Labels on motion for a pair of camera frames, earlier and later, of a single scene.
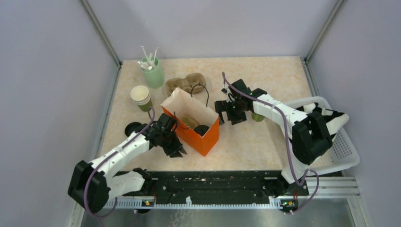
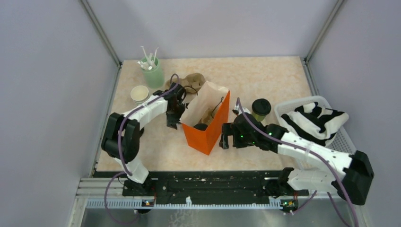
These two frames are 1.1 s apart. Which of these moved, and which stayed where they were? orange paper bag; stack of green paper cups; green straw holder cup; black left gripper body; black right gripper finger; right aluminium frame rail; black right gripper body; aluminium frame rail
Moved: black right gripper body; orange paper bag; black right gripper finger; black left gripper body
Stayed: stack of green paper cups; green straw holder cup; aluminium frame rail; right aluminium frame rail
